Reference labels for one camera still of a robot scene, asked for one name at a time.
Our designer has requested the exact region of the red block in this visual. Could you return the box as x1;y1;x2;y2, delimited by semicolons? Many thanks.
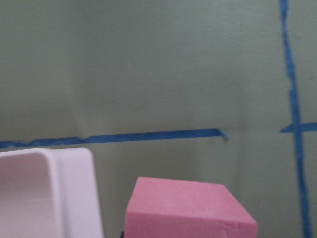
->
124;177;258;238

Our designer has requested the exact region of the pink bin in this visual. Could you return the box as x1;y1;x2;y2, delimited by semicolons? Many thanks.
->
0;148;104;238

